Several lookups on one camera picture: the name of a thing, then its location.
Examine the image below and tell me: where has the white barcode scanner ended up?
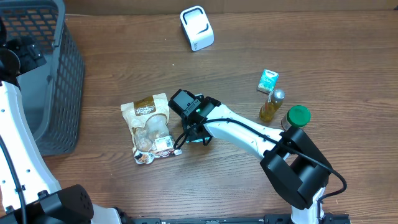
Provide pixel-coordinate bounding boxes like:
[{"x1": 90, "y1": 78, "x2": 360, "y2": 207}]
[{"x1": 180, "y1": 6, "x2": 215, "y2": 52}]

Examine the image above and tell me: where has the green lid white jar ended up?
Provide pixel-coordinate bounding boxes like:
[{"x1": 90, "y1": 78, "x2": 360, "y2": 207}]
[{"x1": 281, "y1": 105, "x2": 311, "y2": 131}]

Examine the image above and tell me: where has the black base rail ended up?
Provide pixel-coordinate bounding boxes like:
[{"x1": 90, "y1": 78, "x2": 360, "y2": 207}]
[{"x1": 130, "y1": 213, "x2": 351, "y2": 224}]

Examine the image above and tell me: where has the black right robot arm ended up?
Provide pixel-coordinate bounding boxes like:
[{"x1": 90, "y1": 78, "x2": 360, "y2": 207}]
[{"x1": 169, "y1": 89, "x2": 332, "y2": 223}]

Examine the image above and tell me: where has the grey plastic mesh basket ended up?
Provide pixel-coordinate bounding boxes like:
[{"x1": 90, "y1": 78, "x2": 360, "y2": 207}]
[{"x1": 1, "y1": 0, "x2": 85, "y2": 156}]

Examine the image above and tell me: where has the clear brown snack bag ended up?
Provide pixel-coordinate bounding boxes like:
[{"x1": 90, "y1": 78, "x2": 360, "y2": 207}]
[{"x1": 121, "y1": 93, "x2": 173, "y2": 153}]

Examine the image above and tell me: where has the yellow oil bottle silver cap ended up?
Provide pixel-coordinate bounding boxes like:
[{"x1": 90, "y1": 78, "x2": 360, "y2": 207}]
[{"x1": 259, "y1": 89, "x2": 285, "y2": 123}]

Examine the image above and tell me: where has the small Kleenex tissue pack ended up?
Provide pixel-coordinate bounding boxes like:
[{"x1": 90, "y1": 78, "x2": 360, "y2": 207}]
[{"x1": 257, "y1": 69, "x2": 279, "y2": 94}]

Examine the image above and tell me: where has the white red snack packet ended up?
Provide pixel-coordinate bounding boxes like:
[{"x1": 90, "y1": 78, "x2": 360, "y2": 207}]
[{"x1": 134, "y1": 145, "x2": 182, "y2": 164}]

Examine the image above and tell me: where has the teal large tissue pack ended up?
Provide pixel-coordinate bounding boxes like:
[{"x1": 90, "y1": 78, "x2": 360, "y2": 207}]
[{"x1": 185, "y1": 139, "x2": 203, "y2": 144}]

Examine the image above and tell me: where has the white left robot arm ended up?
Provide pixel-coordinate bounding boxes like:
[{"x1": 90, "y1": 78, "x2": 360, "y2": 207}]
[{"x1": 1, "y1": 38, "x2": 121, "y2": 223}]

